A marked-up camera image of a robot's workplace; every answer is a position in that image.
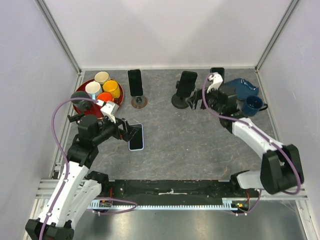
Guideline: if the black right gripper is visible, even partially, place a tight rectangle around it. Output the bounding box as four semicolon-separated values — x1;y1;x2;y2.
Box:
185;83;225;114

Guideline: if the dark blue ceramic mug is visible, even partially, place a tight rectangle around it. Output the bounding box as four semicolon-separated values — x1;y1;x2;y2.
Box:
241;95;269;117

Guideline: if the black round-base phone stand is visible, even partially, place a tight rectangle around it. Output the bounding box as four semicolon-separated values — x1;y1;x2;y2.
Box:
67;113;85;123

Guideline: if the black phone on wooden stand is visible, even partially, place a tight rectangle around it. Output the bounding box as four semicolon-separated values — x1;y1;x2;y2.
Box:
127;69;144;97

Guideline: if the white mug blue handle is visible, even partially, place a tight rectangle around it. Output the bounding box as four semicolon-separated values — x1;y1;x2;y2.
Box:
85;81;103;100

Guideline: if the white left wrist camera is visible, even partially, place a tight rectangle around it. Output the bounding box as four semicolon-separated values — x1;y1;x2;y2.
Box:
95;100;119;123

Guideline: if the aluminium corner frame post right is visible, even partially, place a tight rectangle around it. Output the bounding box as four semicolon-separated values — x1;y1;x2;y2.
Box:
254;0;301;74

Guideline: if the light blue cased phone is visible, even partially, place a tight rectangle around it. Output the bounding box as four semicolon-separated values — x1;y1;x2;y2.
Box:
128;123;145;151

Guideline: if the aluminium front frame rail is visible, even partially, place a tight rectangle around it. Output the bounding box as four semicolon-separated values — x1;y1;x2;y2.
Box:
35;179;59;199

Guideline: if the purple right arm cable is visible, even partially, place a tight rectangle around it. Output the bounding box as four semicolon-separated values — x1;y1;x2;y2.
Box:
201;76;302;195

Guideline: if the aluminium corner frame post left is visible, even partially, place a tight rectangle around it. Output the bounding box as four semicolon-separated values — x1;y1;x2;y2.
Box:
34;0;83;76

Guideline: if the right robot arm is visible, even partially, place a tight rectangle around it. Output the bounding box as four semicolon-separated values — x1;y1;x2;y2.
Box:
185;85;304;197

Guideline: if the dark green mug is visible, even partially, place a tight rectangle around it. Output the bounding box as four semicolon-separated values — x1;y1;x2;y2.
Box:
70;91;92;112

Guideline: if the light blue cable duct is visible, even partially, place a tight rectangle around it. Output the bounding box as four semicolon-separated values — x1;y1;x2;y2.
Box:
87;198;249;211

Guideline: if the aluminium corner frame post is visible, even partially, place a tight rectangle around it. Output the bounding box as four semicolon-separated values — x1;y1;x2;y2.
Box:
34;0;83;76
254;0;301;74

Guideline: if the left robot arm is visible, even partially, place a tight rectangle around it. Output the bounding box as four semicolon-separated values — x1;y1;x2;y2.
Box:
25;114;139;240

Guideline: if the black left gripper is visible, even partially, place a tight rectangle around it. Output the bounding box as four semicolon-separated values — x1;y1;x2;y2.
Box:
92;113;138;145

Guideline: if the orange mug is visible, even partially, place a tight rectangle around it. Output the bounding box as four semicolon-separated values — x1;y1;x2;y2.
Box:
96;92;120;104

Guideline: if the black phone on white stand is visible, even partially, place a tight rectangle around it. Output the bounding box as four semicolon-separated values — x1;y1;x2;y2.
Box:
210;67;225;80

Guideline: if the red round tray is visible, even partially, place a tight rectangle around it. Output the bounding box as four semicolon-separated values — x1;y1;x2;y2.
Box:
72;78;125;120

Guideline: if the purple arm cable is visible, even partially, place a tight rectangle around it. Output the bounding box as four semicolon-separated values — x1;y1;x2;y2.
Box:
38;97;138;240
201;76;302;195

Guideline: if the round wooden phone stand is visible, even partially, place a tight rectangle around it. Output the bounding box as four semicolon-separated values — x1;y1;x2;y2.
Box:
131;95;148;109

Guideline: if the cream beige mug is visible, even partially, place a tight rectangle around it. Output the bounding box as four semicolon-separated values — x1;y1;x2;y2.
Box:
94;71;111;85

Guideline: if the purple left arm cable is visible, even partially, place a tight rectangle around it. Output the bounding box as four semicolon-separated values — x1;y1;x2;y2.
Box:
38;97;138;240

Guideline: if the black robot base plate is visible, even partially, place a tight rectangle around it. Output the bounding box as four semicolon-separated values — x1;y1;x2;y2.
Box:
99;179;259;206

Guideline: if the yellow mug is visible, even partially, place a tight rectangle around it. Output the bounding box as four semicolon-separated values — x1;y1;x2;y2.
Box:
102;80;121;99

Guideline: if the blue shell-shaped plate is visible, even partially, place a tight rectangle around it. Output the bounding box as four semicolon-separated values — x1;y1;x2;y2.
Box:
225;78;260;101

